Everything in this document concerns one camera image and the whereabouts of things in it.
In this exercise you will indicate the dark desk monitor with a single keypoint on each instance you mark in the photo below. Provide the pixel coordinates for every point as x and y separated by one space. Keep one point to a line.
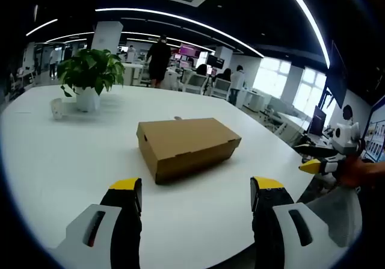
317 121

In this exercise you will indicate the white office chair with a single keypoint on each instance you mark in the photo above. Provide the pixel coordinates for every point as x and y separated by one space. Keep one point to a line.
195 82
221 88

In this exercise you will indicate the white pillar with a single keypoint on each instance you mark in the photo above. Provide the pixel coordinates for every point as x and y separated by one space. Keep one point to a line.
106 37

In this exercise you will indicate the brown cardboard shoe box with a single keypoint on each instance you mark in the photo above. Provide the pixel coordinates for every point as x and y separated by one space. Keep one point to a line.
188 148

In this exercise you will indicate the white plant pot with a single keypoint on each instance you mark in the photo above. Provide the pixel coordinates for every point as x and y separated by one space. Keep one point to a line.
87 99

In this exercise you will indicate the small grey object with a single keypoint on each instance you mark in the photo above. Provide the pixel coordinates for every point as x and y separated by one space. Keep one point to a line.
178 118

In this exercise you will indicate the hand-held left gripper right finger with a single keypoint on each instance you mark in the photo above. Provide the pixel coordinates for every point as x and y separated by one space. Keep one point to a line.
279 230

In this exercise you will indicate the grey chair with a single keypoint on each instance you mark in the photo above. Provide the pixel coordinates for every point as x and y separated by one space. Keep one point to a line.
337 221

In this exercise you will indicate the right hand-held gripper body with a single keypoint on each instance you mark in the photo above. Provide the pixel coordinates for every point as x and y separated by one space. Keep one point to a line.
346 138

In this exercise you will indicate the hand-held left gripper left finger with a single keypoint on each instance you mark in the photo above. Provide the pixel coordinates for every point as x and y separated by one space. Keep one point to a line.
99 230

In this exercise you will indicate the person's right hand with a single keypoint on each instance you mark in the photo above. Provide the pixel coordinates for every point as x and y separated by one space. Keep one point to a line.
359 171

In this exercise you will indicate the green potted plant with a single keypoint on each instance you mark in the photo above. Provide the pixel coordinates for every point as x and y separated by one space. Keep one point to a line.
91 70

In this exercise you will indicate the wall poster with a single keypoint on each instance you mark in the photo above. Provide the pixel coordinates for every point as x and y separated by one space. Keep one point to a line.
374 130

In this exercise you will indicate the pink lit monitor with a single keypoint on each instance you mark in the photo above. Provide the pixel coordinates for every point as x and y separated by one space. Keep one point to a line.
189 50

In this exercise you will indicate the small white device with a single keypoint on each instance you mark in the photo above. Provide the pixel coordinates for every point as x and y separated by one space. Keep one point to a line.
57 108

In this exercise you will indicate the wall-mounted dark screen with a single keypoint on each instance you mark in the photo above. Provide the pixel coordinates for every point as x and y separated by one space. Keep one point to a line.
335 76

